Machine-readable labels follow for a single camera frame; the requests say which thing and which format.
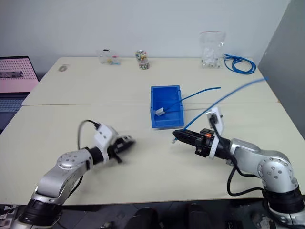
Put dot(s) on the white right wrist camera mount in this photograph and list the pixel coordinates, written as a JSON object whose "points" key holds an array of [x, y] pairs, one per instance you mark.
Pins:
{"points": [[215, 119]]}

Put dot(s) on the blue plastic bin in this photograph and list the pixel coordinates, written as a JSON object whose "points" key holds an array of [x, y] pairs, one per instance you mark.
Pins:
{"points": [[166, 119]]}

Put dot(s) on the jar of colourful beads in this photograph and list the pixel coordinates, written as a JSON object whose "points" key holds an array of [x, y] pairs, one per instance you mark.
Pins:
{"points": [[142, 59]]}

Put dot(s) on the laptop with pink screen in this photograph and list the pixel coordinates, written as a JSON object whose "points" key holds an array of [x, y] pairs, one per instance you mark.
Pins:
{"points": [[16, 74]]}

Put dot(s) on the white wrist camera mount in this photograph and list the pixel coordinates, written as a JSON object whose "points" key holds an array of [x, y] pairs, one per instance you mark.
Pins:
{"points": [[215, 119], [103, 137]]}

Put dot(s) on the clear plastic box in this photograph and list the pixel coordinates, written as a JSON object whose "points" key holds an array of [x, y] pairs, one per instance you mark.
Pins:
{"points": [[108, 58]]}

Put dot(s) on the clear bag of white couplers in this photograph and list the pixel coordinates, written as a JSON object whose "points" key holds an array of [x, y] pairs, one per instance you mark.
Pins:
{"points": [[210, 51]]}

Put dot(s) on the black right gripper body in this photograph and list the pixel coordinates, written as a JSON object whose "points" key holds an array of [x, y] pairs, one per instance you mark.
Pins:
{"points": [[204, 143]]}

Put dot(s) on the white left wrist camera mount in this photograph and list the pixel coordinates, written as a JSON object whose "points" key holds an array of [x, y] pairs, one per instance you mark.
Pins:
{"points": [[103, 137]]}

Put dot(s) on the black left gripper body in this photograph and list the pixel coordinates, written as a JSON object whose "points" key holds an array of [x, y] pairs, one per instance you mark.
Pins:
{"points": [[116, 146]]}

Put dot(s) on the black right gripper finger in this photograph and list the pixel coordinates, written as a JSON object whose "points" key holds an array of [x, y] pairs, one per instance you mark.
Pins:
{"points": [[186, 139], [190, 134]]}

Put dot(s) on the white coupler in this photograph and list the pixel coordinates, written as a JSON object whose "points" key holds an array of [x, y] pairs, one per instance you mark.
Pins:
{"points": [[160, 111]]}

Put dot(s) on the small round tape roll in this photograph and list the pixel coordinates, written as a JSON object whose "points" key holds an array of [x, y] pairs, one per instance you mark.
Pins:
{"points": [[63, 68]]}

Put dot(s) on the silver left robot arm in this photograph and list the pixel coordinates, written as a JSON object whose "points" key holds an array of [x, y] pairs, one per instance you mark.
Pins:
{"points": [[69, 171]]}

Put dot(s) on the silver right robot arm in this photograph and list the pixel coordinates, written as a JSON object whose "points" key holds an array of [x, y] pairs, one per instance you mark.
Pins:
{"points": [[274, 167]]}

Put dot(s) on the grey partition panel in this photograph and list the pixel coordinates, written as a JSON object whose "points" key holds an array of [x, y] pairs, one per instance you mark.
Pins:
{"points": [[286, 71]]}

